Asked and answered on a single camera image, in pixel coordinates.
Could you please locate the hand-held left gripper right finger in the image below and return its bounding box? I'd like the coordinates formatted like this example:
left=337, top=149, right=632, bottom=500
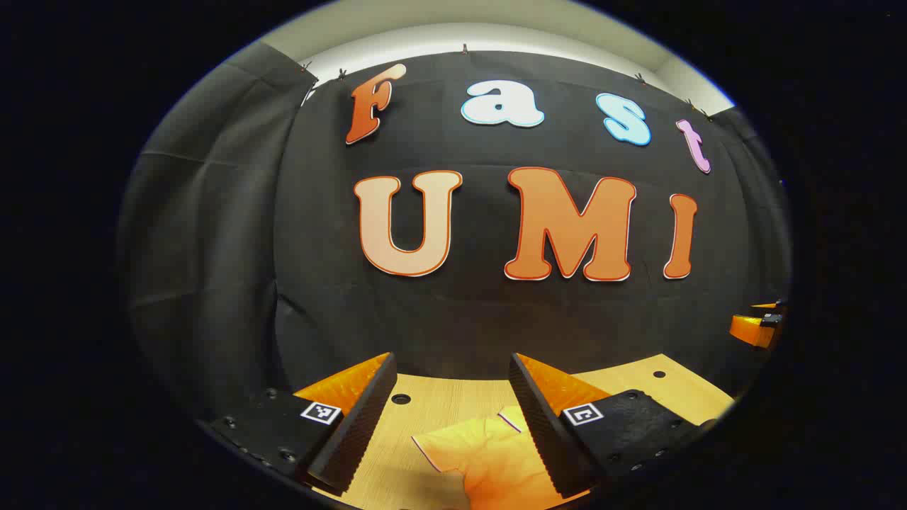
left=508, top=351, right=719, bottom=499

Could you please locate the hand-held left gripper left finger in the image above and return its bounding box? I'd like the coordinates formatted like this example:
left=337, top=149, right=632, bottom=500
left=204, top=351, right=399, bottom=495

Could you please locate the orange polo T-shirt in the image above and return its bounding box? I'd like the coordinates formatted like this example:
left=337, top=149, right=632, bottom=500
left=411, top=405, right=590, bottom=510

